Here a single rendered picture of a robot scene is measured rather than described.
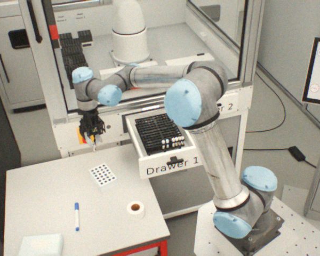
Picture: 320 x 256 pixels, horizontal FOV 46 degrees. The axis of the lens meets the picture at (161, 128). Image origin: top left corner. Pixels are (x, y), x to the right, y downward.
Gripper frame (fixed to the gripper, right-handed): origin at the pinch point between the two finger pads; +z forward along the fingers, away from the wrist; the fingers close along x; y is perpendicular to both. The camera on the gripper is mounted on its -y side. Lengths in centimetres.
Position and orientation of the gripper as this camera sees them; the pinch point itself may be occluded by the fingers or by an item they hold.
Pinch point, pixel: (93, 142)
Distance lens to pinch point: 158.4
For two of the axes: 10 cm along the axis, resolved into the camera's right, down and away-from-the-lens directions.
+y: 5.5, 5.1, -6.6
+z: 0.3, 7.8, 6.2
